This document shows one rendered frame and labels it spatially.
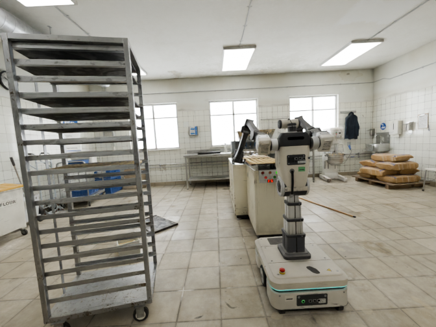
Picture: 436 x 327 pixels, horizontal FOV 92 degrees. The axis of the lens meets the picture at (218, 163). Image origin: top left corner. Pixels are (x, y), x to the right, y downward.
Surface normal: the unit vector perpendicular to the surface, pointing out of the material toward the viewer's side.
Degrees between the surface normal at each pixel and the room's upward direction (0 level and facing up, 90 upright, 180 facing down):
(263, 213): 90
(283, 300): 90
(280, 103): 90
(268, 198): 90
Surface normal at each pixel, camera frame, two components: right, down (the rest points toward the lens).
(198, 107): 0.01, 0.10
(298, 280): -0.04, -0.80
